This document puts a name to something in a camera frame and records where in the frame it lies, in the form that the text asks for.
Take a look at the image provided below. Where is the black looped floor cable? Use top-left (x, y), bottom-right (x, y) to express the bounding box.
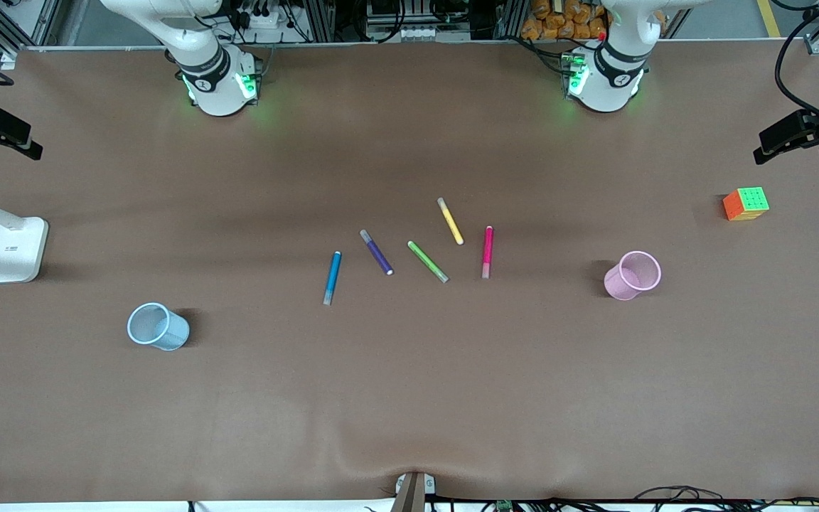
top-left (636, 485), bottom-right (724, 503)

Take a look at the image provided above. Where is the orange netted bag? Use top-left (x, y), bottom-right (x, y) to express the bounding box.
top-left (521, 0), bottom-right (609, 41)

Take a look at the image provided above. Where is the white power strip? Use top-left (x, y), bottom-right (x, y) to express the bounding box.
top-left (374, 25), bottom-right (440, 42)
top-left (235, 6), bottom-right (286, 29)

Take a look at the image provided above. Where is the blue mesh cup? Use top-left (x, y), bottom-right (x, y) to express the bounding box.
top-left (127, 302), bottom-right (191, 351)

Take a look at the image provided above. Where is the pink mesh cup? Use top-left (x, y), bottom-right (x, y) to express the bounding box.
top-left (604, 250), bottom-right (663, 302)

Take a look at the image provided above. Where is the purple marker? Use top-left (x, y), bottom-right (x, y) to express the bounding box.
top-left (359, 229), bottom-right (395, 277)

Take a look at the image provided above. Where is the green marker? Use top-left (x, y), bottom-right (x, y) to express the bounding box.
top-left (407, 240), bottom-right (450, 284)

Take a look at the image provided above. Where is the colourful puzzle cube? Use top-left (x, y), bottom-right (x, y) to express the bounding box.
top-left (722, 186), bottom-right (771, 223)

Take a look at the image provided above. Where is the yellow marker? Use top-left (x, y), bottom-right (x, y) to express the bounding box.
top-left (437, 197), bottom-right (465, 246)

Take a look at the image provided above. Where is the blue marker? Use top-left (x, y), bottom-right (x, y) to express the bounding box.
top-left (323, 251), bottom-right (343, 306)

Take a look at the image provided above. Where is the white lamp base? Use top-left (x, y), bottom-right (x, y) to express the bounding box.
top-left (0, 188), bottom-right (50, 284)

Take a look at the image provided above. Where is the aluminium camera post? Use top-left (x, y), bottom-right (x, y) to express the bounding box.
top-left (390, 472), bottom-right (437, 512)

